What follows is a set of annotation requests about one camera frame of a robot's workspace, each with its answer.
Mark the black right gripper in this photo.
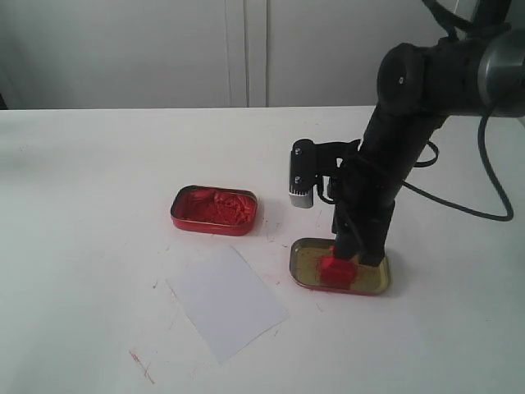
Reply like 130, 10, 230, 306
328, 155, 395, 267

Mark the red plastic stamp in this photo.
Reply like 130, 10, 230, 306
317, 245, 358, 290

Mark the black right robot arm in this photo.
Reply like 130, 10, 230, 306
331, 30, 524, 267

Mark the red ink tin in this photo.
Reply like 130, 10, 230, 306
170, 185, 258, 236

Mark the gold tin lid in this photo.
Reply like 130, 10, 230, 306
289, 238, 390, 296

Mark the white paper sheet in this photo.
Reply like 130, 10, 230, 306
167, 246, 289, 364

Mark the white cabinet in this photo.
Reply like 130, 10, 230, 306
1, 1, 443, 109

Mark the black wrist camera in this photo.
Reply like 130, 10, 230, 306
289, 139, 360, 208

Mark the black cable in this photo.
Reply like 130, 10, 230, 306
404, 0, 515, 222

